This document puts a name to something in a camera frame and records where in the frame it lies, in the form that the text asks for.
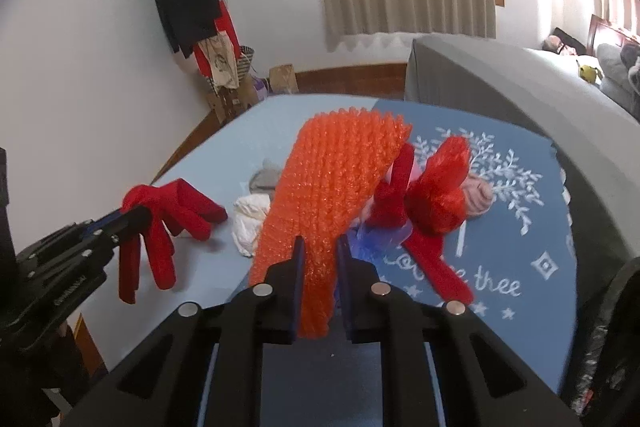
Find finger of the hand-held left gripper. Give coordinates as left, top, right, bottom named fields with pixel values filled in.
left=16, top=206, right=127, bottom=269
left=29, top=205, right=153, bottom=299

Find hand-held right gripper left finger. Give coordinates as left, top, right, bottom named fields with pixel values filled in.
left=65, top=236, right=307, bottom=427

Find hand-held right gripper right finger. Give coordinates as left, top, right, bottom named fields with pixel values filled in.
left=336, top=234, right=583, bottom=427

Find red glove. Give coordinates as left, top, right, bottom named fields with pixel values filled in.
left=117, top=178, right=228, bottom=305

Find blue translucent plastic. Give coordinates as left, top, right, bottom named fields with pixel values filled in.
left=349, top=224, right=414, bottom=269

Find white plastic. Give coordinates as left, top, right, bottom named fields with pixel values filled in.
left=231, top=193, right=274, bottom=259

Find orange bubble wrap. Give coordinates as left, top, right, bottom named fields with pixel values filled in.
left=248, top=106, right=413, bottom=340

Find red mesh bow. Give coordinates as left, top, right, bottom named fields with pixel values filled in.
left=404, top=136, right=472, bottom=237

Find pink knotted cloth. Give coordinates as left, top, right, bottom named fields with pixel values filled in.
left=461, top=173, right=494, bottom=221

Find light blue sheet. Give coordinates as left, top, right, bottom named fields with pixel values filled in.
left=75, top=93, right=382, bottom=374

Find cardboard box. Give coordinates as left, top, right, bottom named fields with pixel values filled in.
left=206, top=77, right=257, bottom=126

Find brown paper bag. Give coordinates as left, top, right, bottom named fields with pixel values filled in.
left=268, top=64, right=300, bottom=97

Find beige tote bag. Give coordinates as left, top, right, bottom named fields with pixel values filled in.
left=201, top=32, right=242, bottom=91

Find striped bag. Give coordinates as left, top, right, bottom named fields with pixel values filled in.
left=238, top=45, right=257, bottom=81

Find red garment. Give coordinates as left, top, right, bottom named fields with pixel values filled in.
left=193, top=0, right=239, bottom=78

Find grey bed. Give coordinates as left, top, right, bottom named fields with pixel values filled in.
left=403, top=33, right=640, bottom=280

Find black bag on bed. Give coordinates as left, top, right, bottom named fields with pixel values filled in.
left=551, top=27, right=589, bottom=56

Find grey pillows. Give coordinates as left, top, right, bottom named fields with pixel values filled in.
left=596, top=43, right=640, bottom=110

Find wooden headboard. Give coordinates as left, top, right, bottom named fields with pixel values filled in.
left=587, top=13, right=640, bottom=58

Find dark grey folded blanket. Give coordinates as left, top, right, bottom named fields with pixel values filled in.
left=620, top=43, right=640, bottom=82

